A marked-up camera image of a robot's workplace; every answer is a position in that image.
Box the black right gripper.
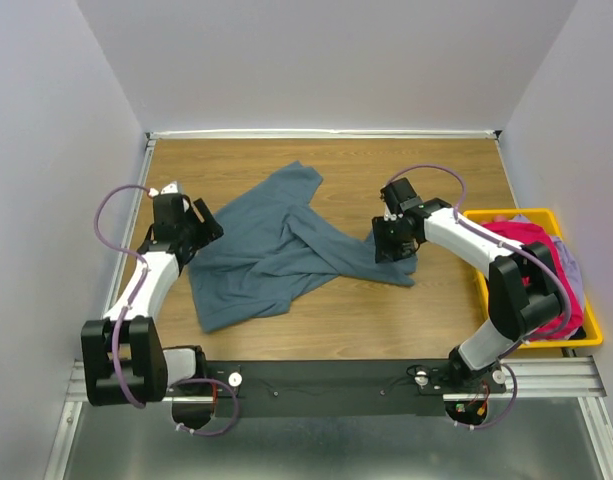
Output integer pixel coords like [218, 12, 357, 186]
[371, 214, 416, 262]

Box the teal blue t-shirt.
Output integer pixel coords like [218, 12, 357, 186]
[188, 161, 417, 333]

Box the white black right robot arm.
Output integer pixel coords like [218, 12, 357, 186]
[372, 178, 572, 392]

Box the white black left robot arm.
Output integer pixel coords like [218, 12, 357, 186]
[80, 182, 223, 408]

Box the magenta t-shirt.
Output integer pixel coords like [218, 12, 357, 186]
[480, 221, 586, 342]

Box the lavender t-shirt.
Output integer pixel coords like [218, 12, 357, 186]
[512, 215, 585, 315]

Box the black garment in bin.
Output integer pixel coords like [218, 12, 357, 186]
[567, 326, 587, 340]

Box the yellow plastic bin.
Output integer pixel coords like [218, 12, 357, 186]
[464, 208, 603, 348]

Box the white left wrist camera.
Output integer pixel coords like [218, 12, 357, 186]
[159, 181, 190, 212]

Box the aluminium back table rail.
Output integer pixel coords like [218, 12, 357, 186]
[147, 129, 500, 140]

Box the aluminium table rail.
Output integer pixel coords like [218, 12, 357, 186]
[98, 132, 156, 314]
[147, 129, 500, 140]

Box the aluminium left table rail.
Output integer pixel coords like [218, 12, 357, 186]
[98, 132, 156, 314]

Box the aluminium front frame rail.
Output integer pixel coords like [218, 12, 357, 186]
[65, 355, 610, 402]

